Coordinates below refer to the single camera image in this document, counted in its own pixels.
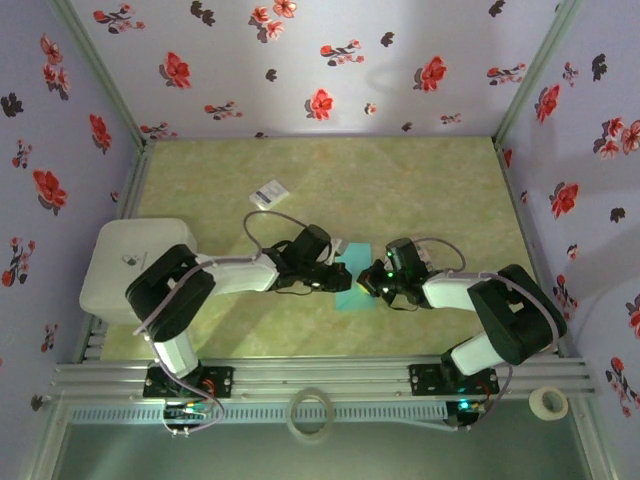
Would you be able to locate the light blue paper sheet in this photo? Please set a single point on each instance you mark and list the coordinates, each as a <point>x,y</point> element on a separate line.
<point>357,257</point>

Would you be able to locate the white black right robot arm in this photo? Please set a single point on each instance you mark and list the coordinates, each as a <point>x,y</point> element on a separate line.
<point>450,295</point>

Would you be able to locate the white packet with teal print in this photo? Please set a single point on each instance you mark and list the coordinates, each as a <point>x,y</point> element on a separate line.
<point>428,254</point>

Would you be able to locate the white packet with blue print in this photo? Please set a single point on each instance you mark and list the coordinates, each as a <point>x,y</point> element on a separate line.
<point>270,194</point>

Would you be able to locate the clear tape roll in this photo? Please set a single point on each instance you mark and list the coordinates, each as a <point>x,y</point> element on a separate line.
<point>310,392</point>

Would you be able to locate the white tape roll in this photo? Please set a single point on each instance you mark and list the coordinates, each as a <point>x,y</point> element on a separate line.
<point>537,402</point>

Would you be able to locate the white plastic lidded box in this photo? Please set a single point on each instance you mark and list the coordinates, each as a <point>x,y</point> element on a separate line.
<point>110,280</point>

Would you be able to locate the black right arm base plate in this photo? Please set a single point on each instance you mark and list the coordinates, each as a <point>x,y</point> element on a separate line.
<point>422,380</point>

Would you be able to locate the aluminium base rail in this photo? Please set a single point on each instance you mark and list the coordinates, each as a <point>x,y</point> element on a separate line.
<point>320,375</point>

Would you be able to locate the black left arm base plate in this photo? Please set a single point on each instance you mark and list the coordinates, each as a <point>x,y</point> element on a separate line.
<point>220,382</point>

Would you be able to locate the aluminium side rail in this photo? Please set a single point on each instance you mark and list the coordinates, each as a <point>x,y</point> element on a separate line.
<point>517,200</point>

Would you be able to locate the aluminium frame post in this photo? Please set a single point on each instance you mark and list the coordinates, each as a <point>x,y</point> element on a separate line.
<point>536,65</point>
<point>101,65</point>

